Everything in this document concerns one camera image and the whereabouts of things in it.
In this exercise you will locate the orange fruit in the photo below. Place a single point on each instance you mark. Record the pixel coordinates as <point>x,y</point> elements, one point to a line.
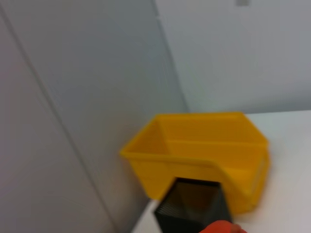
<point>218,228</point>

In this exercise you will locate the black mesh pen holder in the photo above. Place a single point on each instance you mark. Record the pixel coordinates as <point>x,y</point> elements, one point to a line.
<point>192,208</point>

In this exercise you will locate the yellow plastic bin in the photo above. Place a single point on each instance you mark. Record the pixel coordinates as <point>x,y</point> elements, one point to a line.
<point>194,145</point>

